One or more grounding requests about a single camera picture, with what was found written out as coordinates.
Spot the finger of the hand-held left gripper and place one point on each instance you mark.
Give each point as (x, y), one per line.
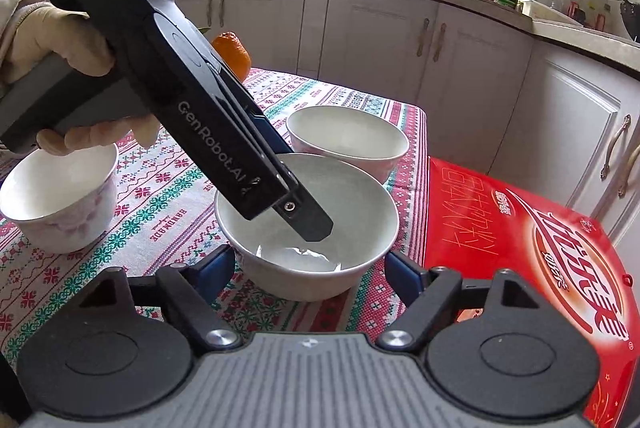
(307, 220)

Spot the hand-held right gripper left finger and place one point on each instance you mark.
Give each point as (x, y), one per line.
(220, 265)

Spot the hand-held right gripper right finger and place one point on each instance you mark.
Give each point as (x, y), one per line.
(402, 270)

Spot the white floral bowl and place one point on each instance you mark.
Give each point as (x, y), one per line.
(345, 143)
(55, 203)
(350, 208)

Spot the person's left forearm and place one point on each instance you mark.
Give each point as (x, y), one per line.
(15, 8)

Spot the person's left hand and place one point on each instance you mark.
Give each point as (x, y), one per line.
(60, 38)

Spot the bumpy orange citrus fruit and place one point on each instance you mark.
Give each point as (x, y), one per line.
(235, 56)

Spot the red green patterned tablecloth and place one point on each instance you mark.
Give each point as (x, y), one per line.
(165, 208)

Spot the red printed carton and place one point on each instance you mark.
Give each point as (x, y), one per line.
(525, 233)

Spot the white kitchen cabinets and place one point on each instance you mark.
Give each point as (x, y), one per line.
(370, 38)

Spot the kitchen countertop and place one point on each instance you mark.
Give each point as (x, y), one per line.
(590, 43)

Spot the white rectangular tray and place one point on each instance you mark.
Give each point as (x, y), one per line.
(550, 14)

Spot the red label bottle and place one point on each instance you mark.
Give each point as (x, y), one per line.
(578, 11)

